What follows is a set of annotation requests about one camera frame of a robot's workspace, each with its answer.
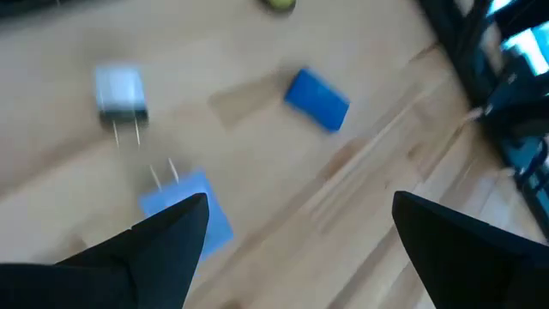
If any blue flat box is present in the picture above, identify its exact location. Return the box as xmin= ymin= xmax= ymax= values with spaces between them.
xmin=282 ymin=67 xmax=352 ymax=134

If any black round green-centred object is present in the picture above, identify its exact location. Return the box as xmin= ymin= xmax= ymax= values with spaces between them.
xmin=259 ymin=0 xmax=298 ymax=14

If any light blue multiport charger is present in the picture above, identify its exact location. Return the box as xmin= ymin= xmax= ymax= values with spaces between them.
xmin=137 ymin=157 xmax=235 ymax=264

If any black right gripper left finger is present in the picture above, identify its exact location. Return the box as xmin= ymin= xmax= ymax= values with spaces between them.
xmin=0 ymin=192 xmax=210 ymax=309

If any white USB wall charger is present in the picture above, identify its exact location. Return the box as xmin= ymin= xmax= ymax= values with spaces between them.
xmin=94 ymin=64 xmax=150 ymax=150

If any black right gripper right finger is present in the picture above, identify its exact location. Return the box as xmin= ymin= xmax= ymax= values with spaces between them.
xmin=392 ymin=191 xmax=549 ymax=309

